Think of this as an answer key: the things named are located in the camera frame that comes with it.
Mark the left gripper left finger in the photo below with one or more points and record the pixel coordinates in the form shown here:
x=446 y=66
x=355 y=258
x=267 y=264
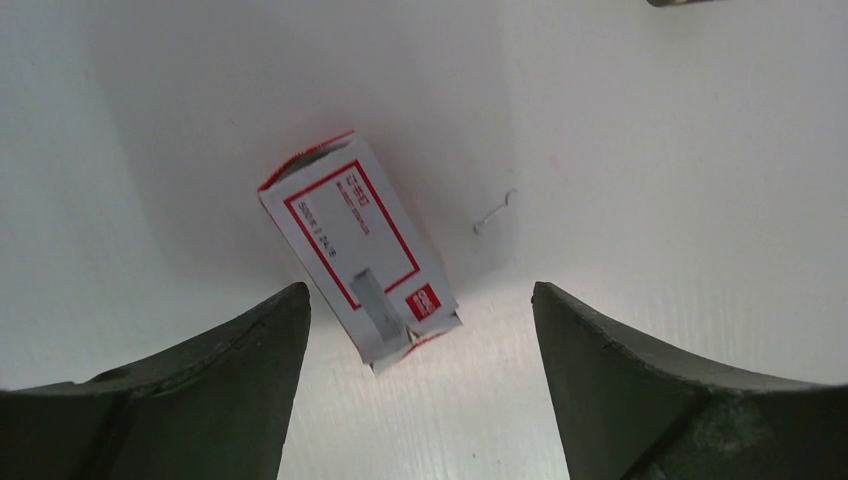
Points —
x=216 y=406

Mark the loose bent metal staple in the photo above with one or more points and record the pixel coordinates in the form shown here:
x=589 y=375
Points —
x=479 y=225

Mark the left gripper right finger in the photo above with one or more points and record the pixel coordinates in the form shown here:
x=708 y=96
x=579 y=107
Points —
x=631 y=406

